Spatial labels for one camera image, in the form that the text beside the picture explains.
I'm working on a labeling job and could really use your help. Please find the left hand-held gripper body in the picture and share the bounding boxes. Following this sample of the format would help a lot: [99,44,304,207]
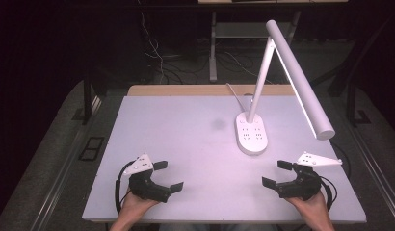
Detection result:
[122,153,172,204]

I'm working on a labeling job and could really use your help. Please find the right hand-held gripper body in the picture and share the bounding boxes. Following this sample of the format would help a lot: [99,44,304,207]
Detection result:
[276,151,343,200]

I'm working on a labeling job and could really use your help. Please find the person's left hand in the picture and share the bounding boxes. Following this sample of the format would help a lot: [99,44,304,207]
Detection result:
[119,192,160,222]

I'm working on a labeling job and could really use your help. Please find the person's right hand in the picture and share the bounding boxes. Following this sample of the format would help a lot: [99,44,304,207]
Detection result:
[285,191,330,222]

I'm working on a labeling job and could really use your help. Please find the white table mat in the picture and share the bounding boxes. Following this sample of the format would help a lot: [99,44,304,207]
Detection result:
[82,95,368,224]

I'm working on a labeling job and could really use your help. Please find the white desk lamp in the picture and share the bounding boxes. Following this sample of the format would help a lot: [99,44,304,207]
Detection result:
[234,19,336,157]

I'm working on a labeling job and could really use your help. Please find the black metal stand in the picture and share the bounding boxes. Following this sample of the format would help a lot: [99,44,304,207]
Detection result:
[345,80,373,128]
[71,71,94,126]

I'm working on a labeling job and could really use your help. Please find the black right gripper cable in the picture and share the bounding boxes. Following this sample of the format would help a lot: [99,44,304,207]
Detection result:
[320,175,338,212]

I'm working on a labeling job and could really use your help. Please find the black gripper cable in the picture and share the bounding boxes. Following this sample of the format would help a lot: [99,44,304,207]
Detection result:
[320,175,338,212]
[114,160,136,215]

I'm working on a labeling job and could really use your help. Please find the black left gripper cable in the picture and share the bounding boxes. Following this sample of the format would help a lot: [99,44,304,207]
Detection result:
[114,160,136,215]

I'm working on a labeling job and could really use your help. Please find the white lamp cable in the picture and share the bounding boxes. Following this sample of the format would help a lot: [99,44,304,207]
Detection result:
[225,82,248,114]

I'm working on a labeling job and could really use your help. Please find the black floor cables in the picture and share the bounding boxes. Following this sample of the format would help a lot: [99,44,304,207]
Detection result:
[160,52,213,85]

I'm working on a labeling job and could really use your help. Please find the white floor cable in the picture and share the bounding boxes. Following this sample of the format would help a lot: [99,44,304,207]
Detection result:
[138,0,166,85]

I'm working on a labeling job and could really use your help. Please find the grey metal table frame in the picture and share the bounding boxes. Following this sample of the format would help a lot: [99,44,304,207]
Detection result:
[208,11,302,84]

